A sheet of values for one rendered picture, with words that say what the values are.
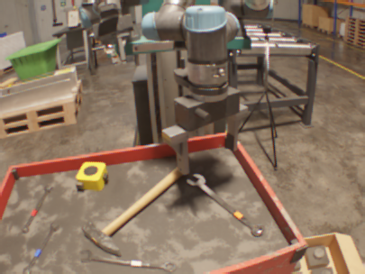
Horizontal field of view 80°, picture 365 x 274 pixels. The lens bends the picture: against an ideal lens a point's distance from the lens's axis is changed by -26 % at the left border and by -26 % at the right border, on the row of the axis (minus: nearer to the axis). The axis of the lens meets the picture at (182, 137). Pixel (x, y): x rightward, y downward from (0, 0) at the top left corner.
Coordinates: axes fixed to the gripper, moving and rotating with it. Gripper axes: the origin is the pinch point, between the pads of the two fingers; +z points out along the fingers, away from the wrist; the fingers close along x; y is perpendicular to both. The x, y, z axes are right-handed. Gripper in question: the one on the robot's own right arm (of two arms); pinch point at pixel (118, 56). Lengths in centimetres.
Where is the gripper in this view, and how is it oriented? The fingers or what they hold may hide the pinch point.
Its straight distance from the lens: 88.7
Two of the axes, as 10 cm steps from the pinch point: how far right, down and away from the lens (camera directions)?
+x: -9.7, 2.4, -0.6
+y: -1.0, -1.2, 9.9
